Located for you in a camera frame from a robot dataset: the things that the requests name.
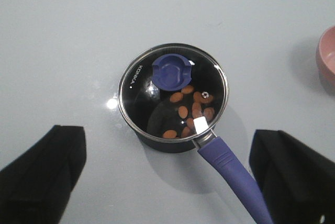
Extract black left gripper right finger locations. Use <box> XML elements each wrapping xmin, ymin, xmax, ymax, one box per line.
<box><xmin>249</xmin><ymin>129</ymin><xmax>334</xmax><ymax>223</ymax></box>

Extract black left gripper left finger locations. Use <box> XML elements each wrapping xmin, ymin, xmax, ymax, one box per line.
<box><xmin>1</xmin><ymin>125</ymin><xmax>86</xmax><ymax>223</ymax></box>

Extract orange ham slices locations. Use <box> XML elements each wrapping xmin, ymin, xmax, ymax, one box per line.
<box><xmin>162</xmin><ymin>85</ymin><xmax>215</xmax><ymax>139</ymax></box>

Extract pink bowl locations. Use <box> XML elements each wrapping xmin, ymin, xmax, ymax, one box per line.
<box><xmin>315</xmin><ymin>25</ymin><xmax>334</xmax><ymax>96</ymax></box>

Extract glass lid with blue knob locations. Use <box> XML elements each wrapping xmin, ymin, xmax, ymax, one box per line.
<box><xmin>118</xmin><ymin>43</ymin><xmax>229</xmax><ymax>143</ymax></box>

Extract dark blue saucepan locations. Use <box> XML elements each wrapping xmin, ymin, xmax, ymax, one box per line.
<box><xmin>117</xmin><ymin>42</ymin><xmax>274</xmax><ymax>224</ymax></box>

